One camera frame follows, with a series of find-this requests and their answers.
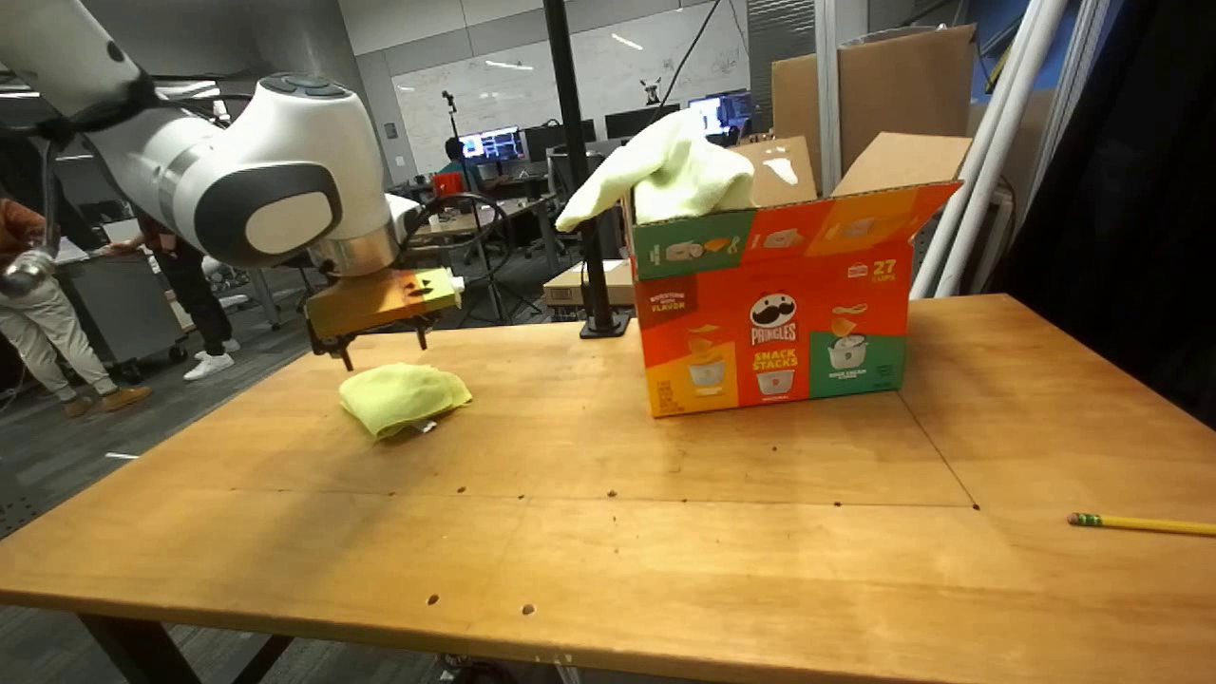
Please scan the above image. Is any yellow cloth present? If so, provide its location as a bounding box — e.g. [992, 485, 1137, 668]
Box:
[334, 359, 475, 444]

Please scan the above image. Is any blue lit computer monitor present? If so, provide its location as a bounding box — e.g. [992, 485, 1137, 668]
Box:
[456, 124, 529, 165]

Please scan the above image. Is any tan wrist camera block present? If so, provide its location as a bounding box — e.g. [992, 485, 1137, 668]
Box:
[303, 263, 469, 354]

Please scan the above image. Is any person in brown top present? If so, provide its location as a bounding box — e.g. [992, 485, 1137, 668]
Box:
[0, 194, 155, 420]

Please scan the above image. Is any large brown cardboard box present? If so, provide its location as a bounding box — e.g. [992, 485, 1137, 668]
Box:
[768, 21, 980, 186]

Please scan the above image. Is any dark computer monitor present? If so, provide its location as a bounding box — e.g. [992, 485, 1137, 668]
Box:
[601, 103, 678, 145]

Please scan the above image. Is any orange Pringles cardboard box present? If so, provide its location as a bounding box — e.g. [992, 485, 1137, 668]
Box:
[616, 130, 963, 420]

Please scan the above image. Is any white pipe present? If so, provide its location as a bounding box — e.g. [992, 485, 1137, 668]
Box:
[910, 0, 1076, 301]
[940, 0, 1120, 301]

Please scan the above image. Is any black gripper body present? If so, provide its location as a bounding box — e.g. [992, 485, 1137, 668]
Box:
[342, 316, 434, 355]

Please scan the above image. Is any black table frame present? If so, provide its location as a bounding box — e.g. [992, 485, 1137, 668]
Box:
[73, 612, 302, 684]

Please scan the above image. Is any low wooden bench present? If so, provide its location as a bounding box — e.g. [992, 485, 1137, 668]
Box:
[541, 253, 639, 316]

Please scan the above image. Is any grey cabinet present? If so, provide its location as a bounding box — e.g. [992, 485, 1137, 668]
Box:
[60, 246, 188, 373]

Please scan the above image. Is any white cloth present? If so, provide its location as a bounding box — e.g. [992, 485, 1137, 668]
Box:
[551, 106, 759, 238]

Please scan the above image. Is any black vertical pole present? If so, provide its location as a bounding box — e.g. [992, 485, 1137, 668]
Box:
[541, 0, 635, 343]

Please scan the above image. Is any yellow pencil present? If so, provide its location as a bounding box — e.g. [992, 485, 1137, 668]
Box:
[1063, 507, 1216, 539]

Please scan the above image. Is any person in dark red hoodie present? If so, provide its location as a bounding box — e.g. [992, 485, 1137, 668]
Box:
[136, 212, 244, 387]

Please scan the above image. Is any black curtain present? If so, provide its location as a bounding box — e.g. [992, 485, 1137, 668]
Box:
[983, 0, 1216, 430]

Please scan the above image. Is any white column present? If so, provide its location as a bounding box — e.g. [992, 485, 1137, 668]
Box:
[812, 0, 848, 186]

